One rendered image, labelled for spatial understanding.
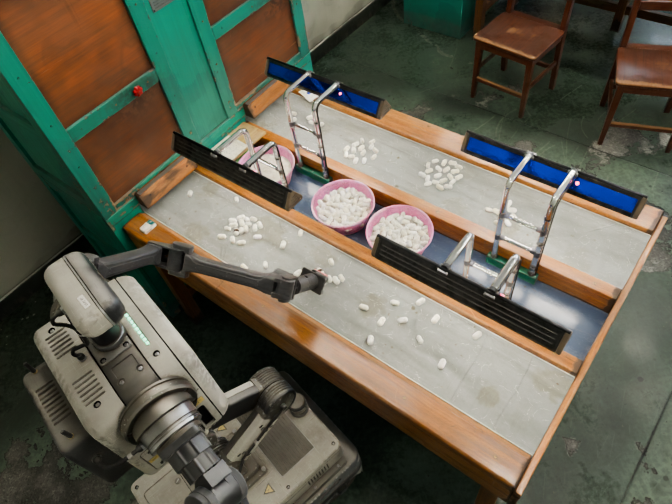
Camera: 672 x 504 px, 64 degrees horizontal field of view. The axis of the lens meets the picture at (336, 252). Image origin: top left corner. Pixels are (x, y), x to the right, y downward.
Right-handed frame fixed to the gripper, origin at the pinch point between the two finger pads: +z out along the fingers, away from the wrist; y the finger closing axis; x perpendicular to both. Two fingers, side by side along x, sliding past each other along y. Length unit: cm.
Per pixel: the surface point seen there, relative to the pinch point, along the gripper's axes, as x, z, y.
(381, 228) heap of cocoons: -17.2, 30.1, -1.1
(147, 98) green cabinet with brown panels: -35, -14, 95
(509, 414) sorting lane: 9, 0, -76
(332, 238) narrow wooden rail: -8.4, 16.8, 11.5
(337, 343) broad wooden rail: 14.9, -10.4, -18.1
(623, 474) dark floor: 43, 73, -121
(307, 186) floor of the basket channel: -17, 40, 45
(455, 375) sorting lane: 8, 1, -57
